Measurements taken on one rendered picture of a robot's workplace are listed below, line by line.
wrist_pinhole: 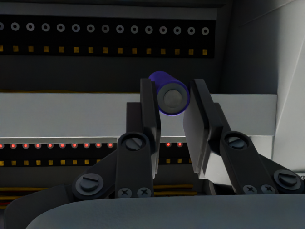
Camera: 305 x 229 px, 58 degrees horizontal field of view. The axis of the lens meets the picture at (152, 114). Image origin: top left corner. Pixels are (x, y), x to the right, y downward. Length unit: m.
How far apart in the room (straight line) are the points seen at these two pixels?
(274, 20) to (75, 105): 0.23
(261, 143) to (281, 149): 0.02
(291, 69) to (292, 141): 0.08
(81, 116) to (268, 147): 0.20
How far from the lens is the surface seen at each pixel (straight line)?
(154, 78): 0.17
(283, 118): 0.32
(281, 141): 0.33
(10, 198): 0.56
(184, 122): 0.15
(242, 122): 0.31
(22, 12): 0.43
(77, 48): 0.41
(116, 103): 0.28
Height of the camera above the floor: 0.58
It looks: 28 degrees up
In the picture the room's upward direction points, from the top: 178 degrees counter-clockwise
